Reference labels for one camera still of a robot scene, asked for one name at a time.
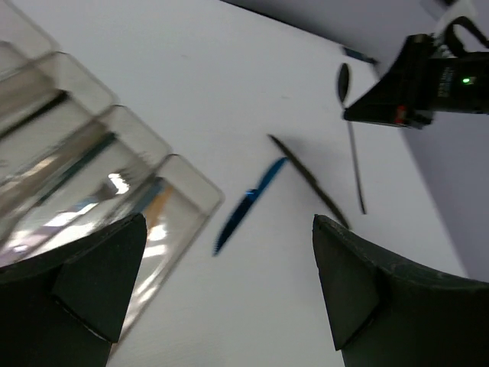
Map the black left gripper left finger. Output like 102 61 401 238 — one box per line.
1 213 147 366

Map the green handled silver fork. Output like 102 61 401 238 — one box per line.
24 132 139 213

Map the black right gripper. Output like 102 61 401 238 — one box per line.
343 34 488 128

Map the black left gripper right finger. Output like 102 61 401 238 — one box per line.
313 215 488 366

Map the right blue corner label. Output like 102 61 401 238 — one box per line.
341 45 378 66

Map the clear plastic compartment organizer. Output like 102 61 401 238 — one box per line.
1 1 223 332

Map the black knife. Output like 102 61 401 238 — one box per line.
267 134 351 229

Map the blue metallic knife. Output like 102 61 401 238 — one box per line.
212 157 288 256

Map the yellow chopstick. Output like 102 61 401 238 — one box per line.
144 185 173 232

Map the black long spoon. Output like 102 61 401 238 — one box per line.
336 63 367 215

